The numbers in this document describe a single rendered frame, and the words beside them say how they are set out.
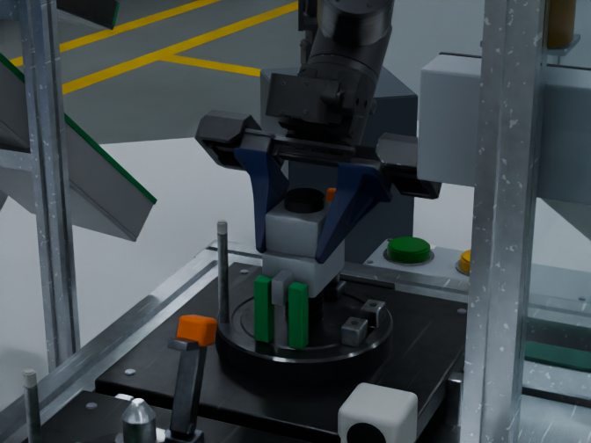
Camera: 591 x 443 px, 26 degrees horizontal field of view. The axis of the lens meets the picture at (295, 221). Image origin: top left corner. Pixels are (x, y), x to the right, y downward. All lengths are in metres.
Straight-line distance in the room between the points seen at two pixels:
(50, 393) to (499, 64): 0.45
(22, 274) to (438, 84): 0.76
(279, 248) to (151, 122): 3.83
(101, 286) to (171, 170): 0.37
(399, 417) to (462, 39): 3.40
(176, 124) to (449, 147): 4.00
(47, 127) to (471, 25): 3.28
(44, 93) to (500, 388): 0.42
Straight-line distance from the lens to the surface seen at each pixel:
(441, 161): 0.77
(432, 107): 0.76
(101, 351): 1.04
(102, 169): 1.11
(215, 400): 0.94
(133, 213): 1.15
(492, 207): 0.74
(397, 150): 0.93
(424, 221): 1.55
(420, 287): 1.14
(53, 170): 1.01
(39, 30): 0.98
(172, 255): 1.46
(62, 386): 1.00
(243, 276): 1.13
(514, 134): 0.72
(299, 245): 0.95
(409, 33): 4.31
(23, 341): 1.29
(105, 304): 1.35
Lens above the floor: 1.44
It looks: 22 degrees down
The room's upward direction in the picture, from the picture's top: straight up
